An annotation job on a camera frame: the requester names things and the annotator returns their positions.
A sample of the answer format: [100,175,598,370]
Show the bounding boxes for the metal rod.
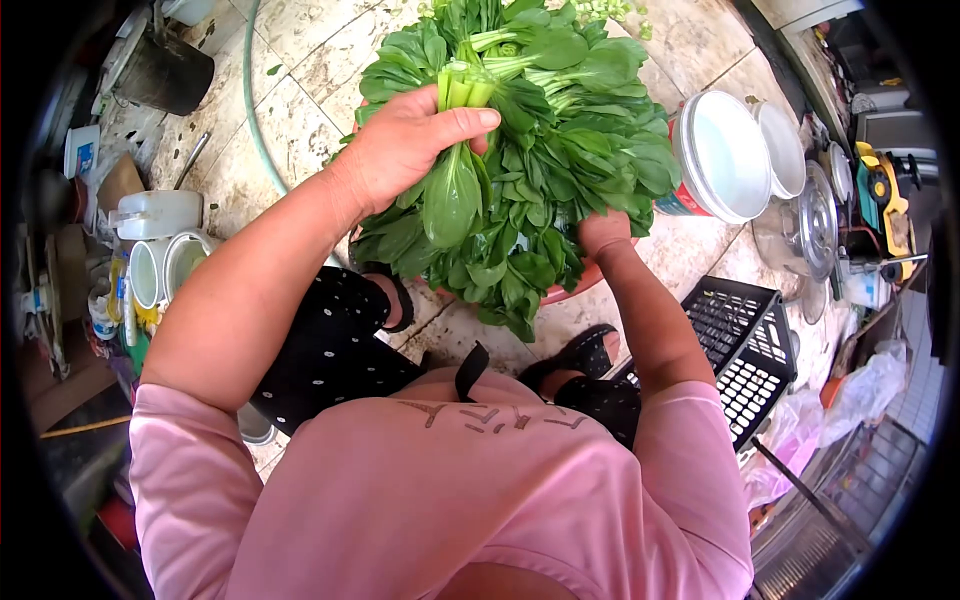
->
[173,131,213,192]

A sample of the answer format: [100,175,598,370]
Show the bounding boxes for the brown cardboard piece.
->
[95,153,147,216]

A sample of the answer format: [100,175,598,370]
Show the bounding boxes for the green garden hose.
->
[241,0,348,269]

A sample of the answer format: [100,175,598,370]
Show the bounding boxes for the person's legs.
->
[251,262,645,451]

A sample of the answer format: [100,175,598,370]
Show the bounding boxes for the steel pot with lid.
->
[751,159,841,283]

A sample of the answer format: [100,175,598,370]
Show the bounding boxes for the person's body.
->
[127,341,755,600]

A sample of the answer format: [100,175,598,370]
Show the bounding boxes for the red plastic basin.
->
[348,97,640,307]

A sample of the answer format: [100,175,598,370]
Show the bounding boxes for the bunch of pak choi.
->
[396,60,500,251]

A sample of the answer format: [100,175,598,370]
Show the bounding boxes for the black bucket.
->
[112,28,217,118]

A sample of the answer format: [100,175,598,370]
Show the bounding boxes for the clear plastic bag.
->
[816,339,910,449]

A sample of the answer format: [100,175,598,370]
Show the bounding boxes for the pink plastic bag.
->
[741,388,828,513]

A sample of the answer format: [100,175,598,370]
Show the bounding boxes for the white tub with blue label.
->
[63,123,102,180]

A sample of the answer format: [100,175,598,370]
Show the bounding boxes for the white plastic jerrycan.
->
[108,189,205,242]

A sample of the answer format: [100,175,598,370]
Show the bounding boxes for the white bucket with red label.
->
[654,90,774,226]

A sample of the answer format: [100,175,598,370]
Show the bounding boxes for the metal wire rack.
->
[750,416,933,600]

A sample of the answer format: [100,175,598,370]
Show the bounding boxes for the black plastic crate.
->
[611,275,801,454]

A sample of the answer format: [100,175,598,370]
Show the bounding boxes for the small white bucket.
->
[128,238,171,311]
[162,228,220,303]

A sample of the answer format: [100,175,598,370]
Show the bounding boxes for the green vegetable scraps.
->
[581,0,655,41]

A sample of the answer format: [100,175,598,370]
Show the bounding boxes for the pile of green leafy vegetables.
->
[330,0,684,344]

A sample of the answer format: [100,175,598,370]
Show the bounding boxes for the person's left hand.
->
[330,84,502,226]

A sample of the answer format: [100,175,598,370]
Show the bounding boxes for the person's right hand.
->
[577,210,633,260]

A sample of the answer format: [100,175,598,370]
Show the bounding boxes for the person's left thumb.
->
[420,108,502,156]

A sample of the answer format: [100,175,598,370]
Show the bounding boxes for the yellow and teal machine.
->
[855,141,921,261]

